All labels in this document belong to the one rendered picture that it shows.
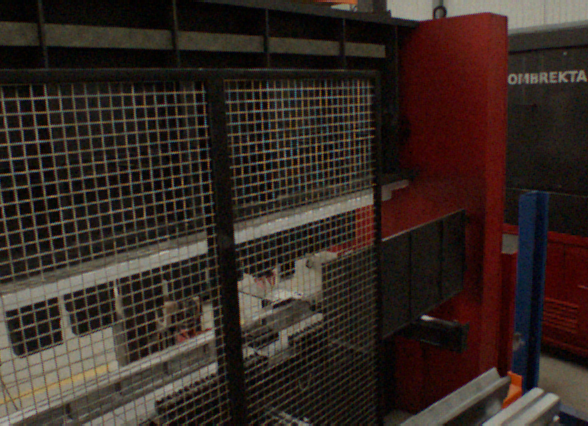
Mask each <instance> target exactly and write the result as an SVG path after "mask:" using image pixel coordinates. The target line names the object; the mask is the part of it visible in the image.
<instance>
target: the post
mask: <svg viewBox="0 0 588 426"><path fill-rule="evenodd" d="M207 73H208V80H205V81H203V91H206V93H204V102H207V104H205V115H206V114H207V115H208V116H205V118H206V126H207V125H208V127H206V130H207V136H209V138H207V144H208V148H210V150H208V157H209V159H211V160H209V171H211V169H212V172H210V181H213V182H211V183H210V184H211V192H213V193H211V197H212V203H214V204H212V211H213V213H215V214H214V215H213V224H215V223H216V225H214V235H216V236H214V237H215V245H217V246H215V250H216V255H217V254H218V257H216V264H217V266H218V265H219V267H217V276H218V275H220V276H219V277H218V285H219V286H221V287H219V288H218V291H219V296H222V297H219V304H221V305H223V306H222V307H221V315H223V316H221V317H222V325H224V326H223V327H222V331H223V335H224V334H225V335H224V336H223V343H224V344H226V345H224V353H226V354H225V355H224V356H225V363H227V364H226V365H225V370H226V372H228V373H227V374H226V382H227V381H229V382H227V390H229V391H228V392H227V396H228V399H230V400H228V408H230V409H229V417H230V416H231V417H230V418H229V421H228V419H227V418H228V410H227V411H225V410H226V409H227V401H226V400H227V396H226V393H224V392H226V383H225V375H223V376H221V377H219V385H221V384H223V383H225V384H223V385H221V386H220V387H219V388H220V394H222V393H224V394H222V395H220V400H221V403H222V402H224V401H226V402H225V403H223V404H221V412H223V411H225V412H223V413H222V421H223V420H225V419H227V420H225V421H224V422H222V425H223V426H229V422H230V425H232V426H249V421H248V407H247V393H246V378H245V374H244V364H243V349H242V334H241V320H240V305H239V290H238V275H237V261H236V245H235V231H234V216H233V201H232V186H231V172H230V156H229V142H228V127H227V112H226V97H225V83H224V71H207ZM204 210H205V215H209V214H212V211H211V205H208V206H204ZM208 261H209V268H212V267H215V266H216V265H215V258H212V259H209V260H208ZM209 274H210V278H212V277H215V276H216V268H212V269H209ZM218 291H217V288H216V289H213V290H211V299H212V298H215V297H218ZM219 304H218V298H216V299H213V300H212V308H215V307H218V306H219ZM212 312H213V318H215V317H217V316H220V309H219V307H218V308H216V309H213V310H212ZM221 317H218V318H215V320H214V319H213V325H214V328H218V327H220V326H221ZM222 331H221V328H218V329H215V330H214V338H217V337H219V336H222ZM221 345H223V344H222V337H220V338H218V339H216V348H217V347H219V346H221ZM216 350H217V357H218V356H220V355H222V354H223V346H221V347H219V348H217V349H216ZM224 356H221V357H218V358H217V363H218V367H219V366H221V365H223V364H224ZM225 370H224V366H222V367H220V368H218V376H220V375H222V374H224V373H225Z"/></svg>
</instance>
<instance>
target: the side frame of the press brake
mask: <svg viewBox="0 0 588 426"><path fill-rule="evenodd" d="M508 26H509V16H505V15H500V14H499V13H495V12H490V11H486V12H480V13H473V14H466V15H459V16H452V17H445V18H438V19H437V18H432V19H425V20H418V28H412V29H405V30H399V122H400V121H410V124H409V125H400V126H399V130H403V129H410V130H411V131H410V133H403V134H399V141H400V168H404V169H415V170H419V176H418V177H415V178H411V179H407V180H409V185H408V186H405V187H401V188H397V189H393V190H391V198H389V200H385V201H382V239H385V238H387V237H390V236H393V235H396V234H399V233H401V232H404V231H407V230H409V229H412V227H414V226H417V225H420V224H422V223H425V222H428V221H430V220H434V219H436V218H439V217H442V216H444V215H447V214H449V213H452V212H455V211H457V210H460V209H463V208H464V209H466V217H467V216H469V221H468V223H467V224H465V262H468V269H467V270H466V271H464V290H463V291H461V292H460V293H458V294H456V295H455V296H453V297H451V299H450V300H448V301H447V302H444V303H442V304H441V305H439V306H438V307H436V308H434V309H433V310H431V311H429V312H428V313H426V314H425V315H427V316H430V317H434V318H438V319H442V320H446V321H450V322H454V320H458V321H459V323H460V324H462V325H464V324H466V323H467V322H470V328H469V329H470V331H469V332H468V342H467V345H468V348H467V349H465V351H464V352H463V353H462V354H458V353H455V352H451V351H448V350H445V349H441V348H438V347H435V346H431V345H428V344H425V343H421V342H418V341H415V340H410V339H407V338H404V337H401V336H397V335H395V408H398V409H400V410H402V411H405V412H407V413H410V414H412V415H417V414H419V413H420V412H422V411H424V410H425V409H427V408H429V407H430V406H432V405H434V404H435V402H437V401H439V400H440V399H443V398H445V397H446V396H448V395H450V394H451V393H453V392H455V391H456V390H458V389H460V388H461V387H463V386H465V385H466V384H468V383H470V382H471V381H473V380H474V379H476V378H478V377H479V376H481V375H483V374H484V373H486V372H488V370H489V369H491V368H493V367H495V368H497V359H498V340H499V311H500V283H501V254H502V250H503V225H504V197H505V173H504V168H505V139H506V111H507V82H508V67H507V54H508Z"/></svg>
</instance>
